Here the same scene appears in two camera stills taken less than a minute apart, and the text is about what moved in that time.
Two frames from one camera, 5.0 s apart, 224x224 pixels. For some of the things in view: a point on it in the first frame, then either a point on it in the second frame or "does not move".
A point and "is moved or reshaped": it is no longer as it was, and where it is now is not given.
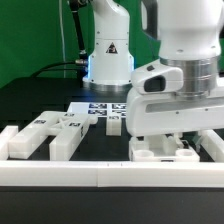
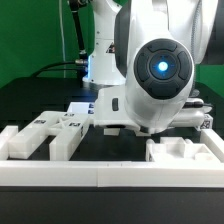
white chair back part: x=67 y=131 does not move
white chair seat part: x=150 y=150 is moved or reshaped
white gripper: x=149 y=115 to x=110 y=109
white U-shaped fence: x=112 y=174 does not move
